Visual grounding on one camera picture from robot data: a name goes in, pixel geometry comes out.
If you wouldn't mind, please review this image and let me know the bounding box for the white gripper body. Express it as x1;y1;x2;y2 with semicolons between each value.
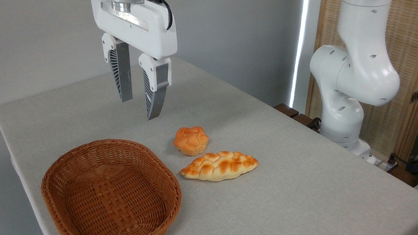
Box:
85;0;183;62

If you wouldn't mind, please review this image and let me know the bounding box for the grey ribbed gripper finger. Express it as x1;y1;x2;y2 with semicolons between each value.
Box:
96;32;139;104
133;53;174;123

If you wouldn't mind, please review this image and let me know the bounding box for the round orange muffin bread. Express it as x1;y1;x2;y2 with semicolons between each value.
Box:
172;124;210;158

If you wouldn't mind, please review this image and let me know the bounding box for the long braided bread loaf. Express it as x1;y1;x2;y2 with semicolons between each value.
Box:
179;146;260;186

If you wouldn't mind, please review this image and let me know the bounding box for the brown wicker basket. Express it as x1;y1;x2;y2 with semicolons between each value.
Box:
36;132;187;235

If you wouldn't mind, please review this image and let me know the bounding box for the dark brown wooden block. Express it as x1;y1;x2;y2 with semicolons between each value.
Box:
292;113;321;132
273;103;300;119

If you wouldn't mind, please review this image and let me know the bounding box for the white vertical light strip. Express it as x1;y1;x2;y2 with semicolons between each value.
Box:
288;0;322;113

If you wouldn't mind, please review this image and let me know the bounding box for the grey tablecloth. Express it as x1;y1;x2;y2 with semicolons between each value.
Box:
0;40;418;235

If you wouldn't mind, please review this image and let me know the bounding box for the white power strip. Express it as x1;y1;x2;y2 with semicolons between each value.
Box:
374;157;399;173

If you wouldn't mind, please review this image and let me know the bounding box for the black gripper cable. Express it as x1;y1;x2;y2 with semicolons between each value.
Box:
135;0;175;31

